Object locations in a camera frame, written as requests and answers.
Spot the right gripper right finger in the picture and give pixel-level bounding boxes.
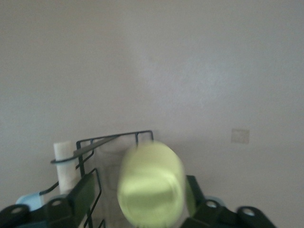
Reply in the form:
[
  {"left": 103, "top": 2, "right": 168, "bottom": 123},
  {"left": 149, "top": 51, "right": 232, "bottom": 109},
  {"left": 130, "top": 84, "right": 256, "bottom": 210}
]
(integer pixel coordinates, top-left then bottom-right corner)
[{"left": 182, "top": 175, "right": 277, "bottom": 228}]

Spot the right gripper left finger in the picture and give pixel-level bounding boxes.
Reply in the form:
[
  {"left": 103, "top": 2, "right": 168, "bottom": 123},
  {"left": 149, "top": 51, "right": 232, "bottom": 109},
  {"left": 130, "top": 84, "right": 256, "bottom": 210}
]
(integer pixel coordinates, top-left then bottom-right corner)
[{"left": 0, "top": 172, "right": 96, "bottom": 228}]

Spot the black wire cup holder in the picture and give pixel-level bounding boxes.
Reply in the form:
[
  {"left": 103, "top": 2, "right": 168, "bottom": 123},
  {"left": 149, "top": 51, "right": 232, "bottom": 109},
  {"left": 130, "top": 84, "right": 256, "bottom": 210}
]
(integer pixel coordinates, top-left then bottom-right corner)
[{"left": 15, "top": 130, "right": 154, "bottom": 228}]

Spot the yellow plastic cup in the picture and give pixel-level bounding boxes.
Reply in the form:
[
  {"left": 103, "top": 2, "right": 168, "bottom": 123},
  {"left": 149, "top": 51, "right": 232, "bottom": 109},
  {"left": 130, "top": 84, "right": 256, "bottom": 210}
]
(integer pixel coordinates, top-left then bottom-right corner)
[{"left": 117, "top": 140, "right": 186, "bottom": 228}]

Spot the brown tape patch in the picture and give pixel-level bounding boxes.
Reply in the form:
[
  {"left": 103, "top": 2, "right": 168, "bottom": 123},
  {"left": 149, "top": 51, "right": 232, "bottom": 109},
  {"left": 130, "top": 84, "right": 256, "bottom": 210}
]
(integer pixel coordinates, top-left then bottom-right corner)
[{"left": 231, "top": 128, "right": 250, "bottom": 144}]

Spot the brown paper table cover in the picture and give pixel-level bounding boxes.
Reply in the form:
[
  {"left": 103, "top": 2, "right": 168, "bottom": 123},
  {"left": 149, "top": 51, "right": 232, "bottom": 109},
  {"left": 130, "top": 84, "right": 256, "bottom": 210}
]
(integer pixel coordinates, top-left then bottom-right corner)
[{"left": 0, "top": 0, "right": 304, "bottom": 228}]

